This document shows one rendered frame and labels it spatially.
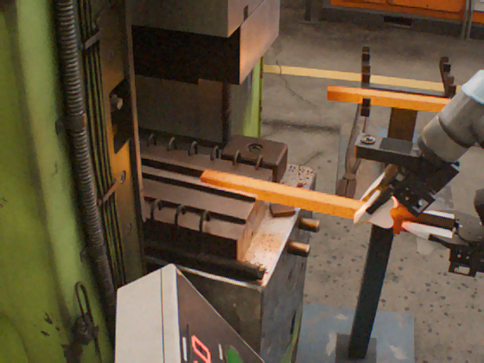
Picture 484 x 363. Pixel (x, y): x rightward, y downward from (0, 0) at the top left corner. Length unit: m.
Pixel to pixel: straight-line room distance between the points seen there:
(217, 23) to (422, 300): 1.77
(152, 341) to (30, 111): 0.28
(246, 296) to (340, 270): 1.39
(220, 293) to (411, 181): 0.38
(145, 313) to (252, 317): 0.48
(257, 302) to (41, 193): 0.50
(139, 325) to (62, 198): 0.20
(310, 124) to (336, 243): 0.90
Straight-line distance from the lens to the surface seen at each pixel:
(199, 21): 0.87
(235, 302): 1.17
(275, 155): 1.32
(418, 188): 1.08
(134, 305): 0.74
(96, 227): 0.88
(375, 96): 1.46
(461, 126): 1.01
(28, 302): 0.94
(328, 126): 3.34
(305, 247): 1.25
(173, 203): 1.18
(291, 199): 1.17
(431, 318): 2.40
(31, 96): 0.73
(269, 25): 1.05
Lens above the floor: 1.71
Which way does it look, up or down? 36 degrees down
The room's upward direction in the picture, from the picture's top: 1 degrees clockwise
